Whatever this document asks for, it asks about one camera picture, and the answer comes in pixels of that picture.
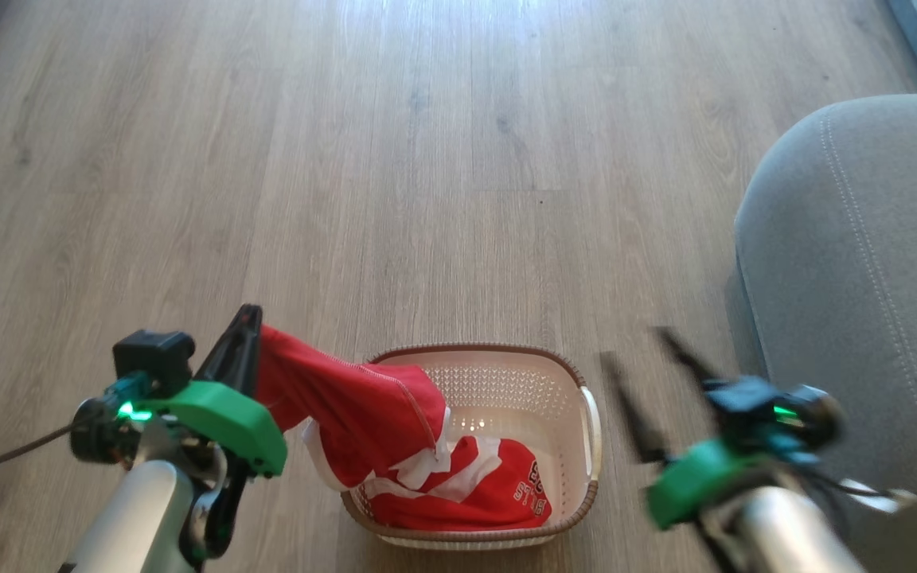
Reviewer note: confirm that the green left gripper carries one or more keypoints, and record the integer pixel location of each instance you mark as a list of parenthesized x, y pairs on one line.
[(228, 418)]

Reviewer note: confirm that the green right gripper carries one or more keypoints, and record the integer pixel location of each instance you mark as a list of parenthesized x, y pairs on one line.
[(693, 481)]

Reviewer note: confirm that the red white garment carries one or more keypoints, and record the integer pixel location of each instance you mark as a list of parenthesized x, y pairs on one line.
[(363, 406)]

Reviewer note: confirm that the cream plastic laundry basket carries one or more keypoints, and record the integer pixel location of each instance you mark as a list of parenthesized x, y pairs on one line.
[(506, 390)]

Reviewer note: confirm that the grey sofa seat cushion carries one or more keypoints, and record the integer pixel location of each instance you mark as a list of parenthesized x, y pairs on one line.
[(848, 263)]

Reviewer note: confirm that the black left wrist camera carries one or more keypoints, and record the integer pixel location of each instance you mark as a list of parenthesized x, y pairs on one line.
[(152, 358)]

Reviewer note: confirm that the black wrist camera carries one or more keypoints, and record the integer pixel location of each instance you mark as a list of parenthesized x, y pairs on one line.
[(749, 410), (152, 358)]

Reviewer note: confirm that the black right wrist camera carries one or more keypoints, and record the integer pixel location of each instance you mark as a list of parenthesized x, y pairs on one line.
[(749, 410)]

